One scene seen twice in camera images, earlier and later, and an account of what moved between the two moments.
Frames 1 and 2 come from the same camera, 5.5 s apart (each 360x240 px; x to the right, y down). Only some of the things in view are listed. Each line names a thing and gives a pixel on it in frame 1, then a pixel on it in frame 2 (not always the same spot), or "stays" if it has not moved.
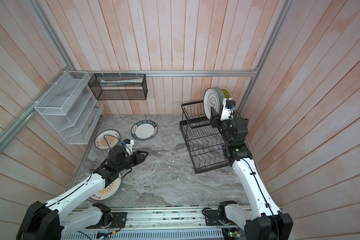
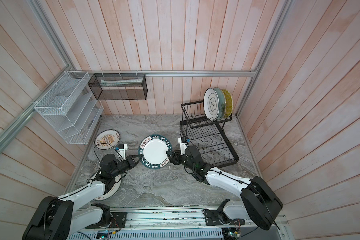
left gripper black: (138, 157) stays
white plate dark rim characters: (211, 99) stays
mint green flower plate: (221, 99) stays
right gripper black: (216, 119) to (176, 156)
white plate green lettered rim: (144, 130) to (153, 149)
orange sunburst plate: (111, 190) stays
